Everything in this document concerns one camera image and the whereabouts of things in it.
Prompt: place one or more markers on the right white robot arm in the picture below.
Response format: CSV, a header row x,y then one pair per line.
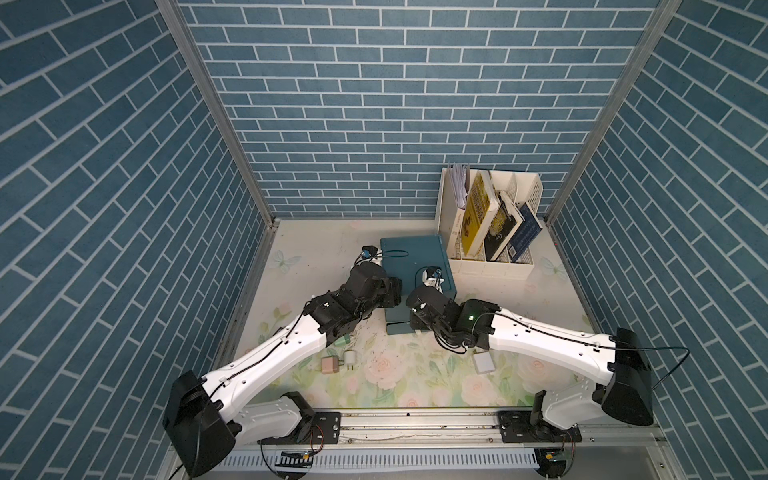
x,y
615,371

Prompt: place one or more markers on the white papers bundle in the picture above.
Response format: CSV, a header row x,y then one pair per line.
x,y
459,177

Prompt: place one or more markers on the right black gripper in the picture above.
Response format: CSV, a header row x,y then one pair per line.
x,y
414,321

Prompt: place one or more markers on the blue book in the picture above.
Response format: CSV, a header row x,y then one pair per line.
x,y
526,233

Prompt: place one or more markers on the white file organizer rack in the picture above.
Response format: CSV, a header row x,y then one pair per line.
x,y
522,187

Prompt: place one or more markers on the black book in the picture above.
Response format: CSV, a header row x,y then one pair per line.
x,y
505,223

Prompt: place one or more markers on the green plug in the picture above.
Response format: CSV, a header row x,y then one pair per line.
x,y
344,342

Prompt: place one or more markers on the metal rail base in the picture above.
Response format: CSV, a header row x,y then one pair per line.
x,y
453,440

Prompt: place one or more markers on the pink plug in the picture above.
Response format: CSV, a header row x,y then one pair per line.
x,y
330,365

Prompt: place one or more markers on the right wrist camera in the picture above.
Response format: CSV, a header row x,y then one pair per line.
x,y
432,276

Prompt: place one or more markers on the grey white plug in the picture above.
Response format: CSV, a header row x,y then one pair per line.
x,y
483,362

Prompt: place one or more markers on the yellow book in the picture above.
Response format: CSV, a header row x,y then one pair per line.
x,y
481,207

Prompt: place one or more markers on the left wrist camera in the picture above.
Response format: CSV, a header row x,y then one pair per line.
x,y
371,254

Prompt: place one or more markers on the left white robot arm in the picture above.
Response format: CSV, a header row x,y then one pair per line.
x,y
207,416

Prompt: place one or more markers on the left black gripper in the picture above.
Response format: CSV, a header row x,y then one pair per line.
x,y
391,292

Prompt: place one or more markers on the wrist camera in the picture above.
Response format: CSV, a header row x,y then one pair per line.
x,y
371,254
432,276

